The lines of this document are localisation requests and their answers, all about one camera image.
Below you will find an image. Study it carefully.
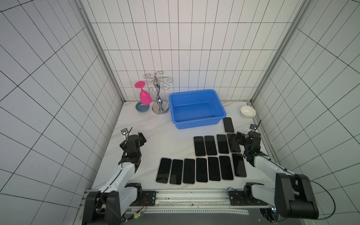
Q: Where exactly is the blue grey saucer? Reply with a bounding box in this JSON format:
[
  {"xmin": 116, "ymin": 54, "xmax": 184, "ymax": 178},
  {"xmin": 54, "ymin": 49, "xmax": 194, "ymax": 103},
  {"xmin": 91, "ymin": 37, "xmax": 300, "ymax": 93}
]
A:
[{"xmin": 136, "ymin": 102, "xmax": 150, "ymax": 113}]

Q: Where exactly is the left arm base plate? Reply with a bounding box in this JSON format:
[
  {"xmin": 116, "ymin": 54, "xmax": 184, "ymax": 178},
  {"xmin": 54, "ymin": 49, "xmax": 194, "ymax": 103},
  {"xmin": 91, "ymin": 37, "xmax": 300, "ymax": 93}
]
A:
[{"xmin": 130, "ymin": 191, "xmax": 157, "ymax": 207}]

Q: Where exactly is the right base cable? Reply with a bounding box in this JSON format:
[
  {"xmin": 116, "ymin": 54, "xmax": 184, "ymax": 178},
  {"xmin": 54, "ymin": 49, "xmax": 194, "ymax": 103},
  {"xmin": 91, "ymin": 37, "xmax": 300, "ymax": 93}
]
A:
[{"xmin": 226, "ymin": 179, "xmax": 337, "ymax": 221}]

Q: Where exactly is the black phone removed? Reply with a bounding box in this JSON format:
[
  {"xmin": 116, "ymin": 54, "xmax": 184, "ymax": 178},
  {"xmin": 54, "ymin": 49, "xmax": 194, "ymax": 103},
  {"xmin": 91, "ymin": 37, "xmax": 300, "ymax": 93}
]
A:
[
  {"xmin": 196, "ymin": 157, "xmax": 208, "ymax": 183},
  {"xmin": 207, "ymin": 157, "xmax": 221, "ymax": 182},
  {"xmin": 183, "ymin": 158, "xmax": 195, "ymax": 184},
  {"xmin": 223, "ymin": 117, "xmax": 234, "ymax": 133},
  {"xmin": 219, "ymin": 156, "xmax": 233, "ymax": 181}
]

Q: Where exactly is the white bowl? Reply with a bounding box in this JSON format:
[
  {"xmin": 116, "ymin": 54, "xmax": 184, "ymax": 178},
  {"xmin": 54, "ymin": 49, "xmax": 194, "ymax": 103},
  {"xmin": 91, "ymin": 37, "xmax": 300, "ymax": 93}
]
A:
[{"xmin": 240, "ymin": 106, "xmax": 257, "ymax": 118}]

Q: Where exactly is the black phone stack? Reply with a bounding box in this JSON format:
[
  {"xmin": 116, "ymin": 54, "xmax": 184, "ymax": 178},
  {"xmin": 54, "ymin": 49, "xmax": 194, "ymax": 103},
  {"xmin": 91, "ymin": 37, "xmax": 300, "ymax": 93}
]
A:
[
  {"xmin": 217, "ymin": 134, "xmax": 229, "ymax": 154},
  {"xmin": 204, "ymin": 136, "xmax": 217, "ymax": 156}
]

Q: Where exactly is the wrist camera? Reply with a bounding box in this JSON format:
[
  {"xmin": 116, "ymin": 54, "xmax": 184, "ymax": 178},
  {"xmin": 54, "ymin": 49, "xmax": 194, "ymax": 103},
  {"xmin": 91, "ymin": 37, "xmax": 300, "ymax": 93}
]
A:
[
  {"xmin": 249, "ymin": 124, "xmax": 258, "ymax": 132},
  {"xmin": 121, "ymin": 128, "xmax": 132, "ymax": 136}
]

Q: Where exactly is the black phone stack under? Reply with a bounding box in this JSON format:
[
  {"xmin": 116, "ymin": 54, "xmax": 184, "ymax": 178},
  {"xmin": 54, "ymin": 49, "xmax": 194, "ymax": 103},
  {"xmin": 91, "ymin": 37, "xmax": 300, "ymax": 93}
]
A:
[{"xmin": 227, "ymin": 133, "xmax": 241, "ymax": 153}]

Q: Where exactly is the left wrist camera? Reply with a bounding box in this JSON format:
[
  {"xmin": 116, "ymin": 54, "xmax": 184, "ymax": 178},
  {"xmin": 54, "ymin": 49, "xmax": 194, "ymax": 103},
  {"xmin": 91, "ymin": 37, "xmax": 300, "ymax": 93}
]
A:
[{"xmin": 121, "ymin": 128, "xmax": 132, "ymax": 136}]

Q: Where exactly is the left electronics board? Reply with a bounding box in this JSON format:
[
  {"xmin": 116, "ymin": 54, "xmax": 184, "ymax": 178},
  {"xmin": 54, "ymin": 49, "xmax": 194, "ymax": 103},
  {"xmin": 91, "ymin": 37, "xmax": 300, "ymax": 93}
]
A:
[{"xmin": 122, "ymin": 210, "xmax": 144, "ymax": 221}]

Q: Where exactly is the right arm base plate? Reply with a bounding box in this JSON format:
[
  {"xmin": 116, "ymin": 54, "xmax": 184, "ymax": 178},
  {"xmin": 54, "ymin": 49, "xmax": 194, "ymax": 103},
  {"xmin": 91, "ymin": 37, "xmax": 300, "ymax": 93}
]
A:
[{"xmin": 227, "ymin": 190, "xmax": 268, "ymax": 206}]

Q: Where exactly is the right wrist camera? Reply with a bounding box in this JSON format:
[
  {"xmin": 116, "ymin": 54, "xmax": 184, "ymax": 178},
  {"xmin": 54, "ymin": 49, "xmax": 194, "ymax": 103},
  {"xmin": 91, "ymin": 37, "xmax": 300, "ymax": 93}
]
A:
[{"xmin": 249, "ymin": 124, "xmax": 258, "ymax": 132}]

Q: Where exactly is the pale green cased phone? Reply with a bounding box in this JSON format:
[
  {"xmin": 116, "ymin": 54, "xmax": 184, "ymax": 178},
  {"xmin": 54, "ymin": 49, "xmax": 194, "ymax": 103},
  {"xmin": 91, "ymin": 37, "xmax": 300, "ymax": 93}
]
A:
[{"xmin": 169, "ymin": 159, "xmax": 183, "ymax": 185}]

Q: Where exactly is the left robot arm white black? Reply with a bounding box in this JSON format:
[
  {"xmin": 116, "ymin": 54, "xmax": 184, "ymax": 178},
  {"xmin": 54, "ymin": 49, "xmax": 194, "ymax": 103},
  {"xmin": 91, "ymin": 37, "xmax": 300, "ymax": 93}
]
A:
[{"xmin": 82, "ymin": 132, "xmax": 146, "ymax": 225}]

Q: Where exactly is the black phone row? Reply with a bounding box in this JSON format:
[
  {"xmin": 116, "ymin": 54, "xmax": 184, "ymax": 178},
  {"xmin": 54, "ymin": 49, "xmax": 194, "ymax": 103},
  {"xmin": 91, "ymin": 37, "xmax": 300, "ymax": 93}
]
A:
[{"xmin": 156, "ymin": 158, "xmax": 172, "ymax": 184}]

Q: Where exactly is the electronics board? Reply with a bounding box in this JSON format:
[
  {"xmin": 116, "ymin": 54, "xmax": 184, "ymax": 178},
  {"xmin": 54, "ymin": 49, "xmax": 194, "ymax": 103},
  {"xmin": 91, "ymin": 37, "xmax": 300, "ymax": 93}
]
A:
[
  {"xmin": 122, "ymin": 210, "xmax": 144, "ymax": 221},
  {"xmin": 264, "ymin": 208, "xmax": 279, "ymax": 223}
]

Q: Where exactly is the pink wine glass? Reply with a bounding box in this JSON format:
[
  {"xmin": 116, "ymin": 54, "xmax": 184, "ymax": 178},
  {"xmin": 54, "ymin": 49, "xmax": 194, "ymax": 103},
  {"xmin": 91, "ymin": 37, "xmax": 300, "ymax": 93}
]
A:
[{"xmin": 135, "ymin": 81, "xmax": 152, "ymax": 106}]

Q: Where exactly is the blue plastic storage box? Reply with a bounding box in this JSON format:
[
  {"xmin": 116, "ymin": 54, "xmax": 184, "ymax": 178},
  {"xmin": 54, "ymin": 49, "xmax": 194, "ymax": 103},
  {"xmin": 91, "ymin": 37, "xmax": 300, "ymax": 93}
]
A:
[{"xmin": 169, "ymin": 89, "xmax": 227, "ymax": 129}]

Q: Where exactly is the right electronics board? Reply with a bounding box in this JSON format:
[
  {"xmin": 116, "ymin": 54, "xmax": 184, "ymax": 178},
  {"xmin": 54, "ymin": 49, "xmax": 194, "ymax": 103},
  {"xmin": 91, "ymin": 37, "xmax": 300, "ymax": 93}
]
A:
[{"xmin": 264, "ymin": 208, "xmax": 279, "ymax": 223}]

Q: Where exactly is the black phone stack top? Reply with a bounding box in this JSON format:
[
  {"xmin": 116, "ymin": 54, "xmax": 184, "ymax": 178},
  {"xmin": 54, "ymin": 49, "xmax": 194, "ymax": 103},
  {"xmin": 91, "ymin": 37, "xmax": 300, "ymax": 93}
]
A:
[{"xmin": 217, "ymin": 134, "xmax": 229, "ymax": 154}]

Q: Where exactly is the silver wire glass rack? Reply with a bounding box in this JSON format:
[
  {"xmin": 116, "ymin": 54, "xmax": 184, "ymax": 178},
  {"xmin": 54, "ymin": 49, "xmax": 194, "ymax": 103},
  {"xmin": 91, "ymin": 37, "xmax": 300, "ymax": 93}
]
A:
[{"xmin": 143, "ymin": 71, "xmax": 173, "ymax": 115}]

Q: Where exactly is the aluminium mounting rail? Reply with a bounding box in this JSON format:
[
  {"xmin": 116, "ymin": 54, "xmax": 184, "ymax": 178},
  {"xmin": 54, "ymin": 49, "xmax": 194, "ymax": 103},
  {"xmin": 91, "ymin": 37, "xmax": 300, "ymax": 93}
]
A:
[{"xmin": 80, "ymin": 188, "xmax": 308, "ymax": 214}]

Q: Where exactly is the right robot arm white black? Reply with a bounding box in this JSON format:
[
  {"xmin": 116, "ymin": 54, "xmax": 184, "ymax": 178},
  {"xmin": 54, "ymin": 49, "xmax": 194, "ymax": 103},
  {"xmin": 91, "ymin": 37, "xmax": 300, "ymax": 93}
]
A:
[{"xmin": 235, "ymin": 131, "xmax": 319, "ymax": 219}]

